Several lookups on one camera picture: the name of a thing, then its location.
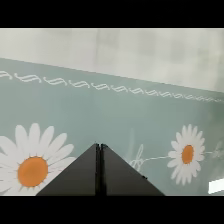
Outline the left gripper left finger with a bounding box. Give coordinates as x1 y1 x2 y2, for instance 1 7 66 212
36 143 100 197

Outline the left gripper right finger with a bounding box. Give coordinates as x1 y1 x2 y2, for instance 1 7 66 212
99 143 165 197

